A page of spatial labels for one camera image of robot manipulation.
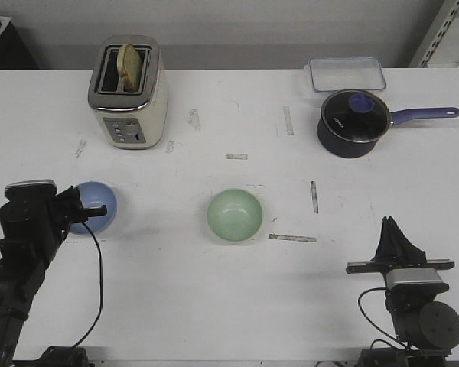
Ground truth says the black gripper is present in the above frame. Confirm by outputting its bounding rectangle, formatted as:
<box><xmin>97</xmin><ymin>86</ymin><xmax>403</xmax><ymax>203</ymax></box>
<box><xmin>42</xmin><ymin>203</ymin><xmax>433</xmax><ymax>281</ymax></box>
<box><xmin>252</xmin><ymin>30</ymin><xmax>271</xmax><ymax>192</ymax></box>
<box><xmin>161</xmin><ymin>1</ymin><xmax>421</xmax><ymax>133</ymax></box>
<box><xmin>346</xmin><ymin>216</ymin><xmax>455</xmax><ymax>284</ymax></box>
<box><xmin>53</xmin><ymin>186</ymin><xmax>107</xmax><ymax>229</ymax></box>

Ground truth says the blue bowl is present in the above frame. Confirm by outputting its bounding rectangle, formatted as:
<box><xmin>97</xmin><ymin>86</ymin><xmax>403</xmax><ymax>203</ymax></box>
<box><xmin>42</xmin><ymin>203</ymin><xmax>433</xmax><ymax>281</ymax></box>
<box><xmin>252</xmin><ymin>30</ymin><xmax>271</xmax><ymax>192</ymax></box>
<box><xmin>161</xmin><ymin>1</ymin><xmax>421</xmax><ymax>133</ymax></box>
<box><xmin>69</xmin><ymin>180</ymin><xmax>118</xmax><ymax>236</ymax></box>

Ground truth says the green bowl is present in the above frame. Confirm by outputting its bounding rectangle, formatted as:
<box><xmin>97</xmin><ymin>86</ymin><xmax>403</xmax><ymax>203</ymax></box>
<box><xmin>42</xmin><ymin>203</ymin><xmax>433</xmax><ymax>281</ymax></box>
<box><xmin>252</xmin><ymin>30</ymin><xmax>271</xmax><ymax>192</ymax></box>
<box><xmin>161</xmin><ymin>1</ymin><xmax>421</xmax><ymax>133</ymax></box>
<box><xmin>207</xmin><ymin>189</ymin><xmax>263</xmax><ymax>242</ymax></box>

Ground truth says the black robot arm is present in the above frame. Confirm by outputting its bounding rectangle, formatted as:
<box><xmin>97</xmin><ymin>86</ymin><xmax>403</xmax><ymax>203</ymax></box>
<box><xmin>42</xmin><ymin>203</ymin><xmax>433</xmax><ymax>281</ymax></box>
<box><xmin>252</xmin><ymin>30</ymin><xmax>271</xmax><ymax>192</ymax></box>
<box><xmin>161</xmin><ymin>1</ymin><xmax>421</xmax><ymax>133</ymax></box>
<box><xmin>346</xmin><ymin>216</ymin><xmax>459</xmax><ymax>366</ymax></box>
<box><xmin>0</xmin><ymin>180</ymin><xmax>107</xmax><ymax>366</ymax></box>

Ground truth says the cream and silver toaster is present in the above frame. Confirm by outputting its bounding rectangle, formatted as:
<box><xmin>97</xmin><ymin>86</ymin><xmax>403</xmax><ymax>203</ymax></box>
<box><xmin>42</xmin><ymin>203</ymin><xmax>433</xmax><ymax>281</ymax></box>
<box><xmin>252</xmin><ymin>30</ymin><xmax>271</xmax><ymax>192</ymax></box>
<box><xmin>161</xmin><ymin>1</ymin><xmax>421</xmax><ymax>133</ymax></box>
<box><xmin>88</xmin><ymin>35</ymin><xmax>168</xmax><ymax>150</ymax></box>

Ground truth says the dark blue saucepan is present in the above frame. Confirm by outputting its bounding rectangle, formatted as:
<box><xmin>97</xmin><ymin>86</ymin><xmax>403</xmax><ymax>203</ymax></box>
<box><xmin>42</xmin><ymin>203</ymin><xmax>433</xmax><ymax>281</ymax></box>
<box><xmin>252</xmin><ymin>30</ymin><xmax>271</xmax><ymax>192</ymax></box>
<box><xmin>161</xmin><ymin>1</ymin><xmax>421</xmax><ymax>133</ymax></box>
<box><xmin>317</xmin><ymin>89</ymin><xmax>459</xmax><ymax>158</ymax></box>

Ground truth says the glass pot lid blue knob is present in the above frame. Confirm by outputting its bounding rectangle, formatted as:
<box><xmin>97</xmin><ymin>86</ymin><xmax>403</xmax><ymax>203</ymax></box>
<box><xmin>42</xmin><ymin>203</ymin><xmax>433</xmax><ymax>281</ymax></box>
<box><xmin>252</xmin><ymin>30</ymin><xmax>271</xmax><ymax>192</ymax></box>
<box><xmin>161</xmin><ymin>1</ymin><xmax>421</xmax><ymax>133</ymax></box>
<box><xmin>321</xmin><ymin>89</ymin><xmax>392</xmax><ymax>143</ymax></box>

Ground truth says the slice of toast bread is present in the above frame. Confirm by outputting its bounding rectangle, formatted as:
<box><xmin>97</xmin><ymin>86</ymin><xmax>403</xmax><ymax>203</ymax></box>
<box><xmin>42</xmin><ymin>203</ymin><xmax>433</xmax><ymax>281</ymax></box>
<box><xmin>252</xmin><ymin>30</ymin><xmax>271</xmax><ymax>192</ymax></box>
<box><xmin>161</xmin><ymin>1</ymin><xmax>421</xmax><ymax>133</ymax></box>
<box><xmin>116</xmin><ymin>44</ymin><xmax>142</xmax><ymax>92</ymax></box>

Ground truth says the clear plastic food container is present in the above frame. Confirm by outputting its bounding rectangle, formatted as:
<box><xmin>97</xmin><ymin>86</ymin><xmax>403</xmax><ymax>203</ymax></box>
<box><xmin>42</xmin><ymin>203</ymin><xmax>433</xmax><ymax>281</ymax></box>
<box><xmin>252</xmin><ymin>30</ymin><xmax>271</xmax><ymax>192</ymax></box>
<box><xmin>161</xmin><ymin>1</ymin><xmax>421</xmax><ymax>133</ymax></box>
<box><xmin>308</xmin><ymin>57</ymin><xmax>386</xmax><ymax>93</ymax></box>

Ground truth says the white slotted shelf upright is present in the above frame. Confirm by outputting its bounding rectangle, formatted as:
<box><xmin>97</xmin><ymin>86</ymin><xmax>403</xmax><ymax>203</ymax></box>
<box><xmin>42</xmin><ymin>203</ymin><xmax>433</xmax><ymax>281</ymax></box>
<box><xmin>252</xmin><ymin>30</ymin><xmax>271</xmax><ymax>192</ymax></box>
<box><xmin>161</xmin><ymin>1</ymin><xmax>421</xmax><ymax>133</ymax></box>
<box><xmin>408</xmin><ymin>1</ymin><xmax>459</xmax><ymax>68</ymax></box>

